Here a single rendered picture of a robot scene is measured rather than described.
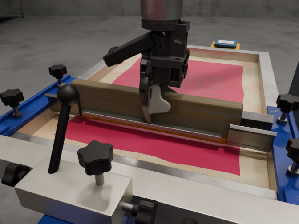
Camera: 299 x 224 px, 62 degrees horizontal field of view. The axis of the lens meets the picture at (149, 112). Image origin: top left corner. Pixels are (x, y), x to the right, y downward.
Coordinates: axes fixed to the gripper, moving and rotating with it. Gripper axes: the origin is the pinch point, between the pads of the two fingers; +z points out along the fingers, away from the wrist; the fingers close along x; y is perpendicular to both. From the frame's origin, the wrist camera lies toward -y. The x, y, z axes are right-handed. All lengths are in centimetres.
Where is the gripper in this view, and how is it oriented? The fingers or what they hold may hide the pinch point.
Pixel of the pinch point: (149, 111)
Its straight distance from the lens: 56.3
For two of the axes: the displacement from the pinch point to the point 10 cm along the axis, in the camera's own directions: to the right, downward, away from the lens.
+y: 9.5, 1.7, -2.7
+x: 3.1, -4.9, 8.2
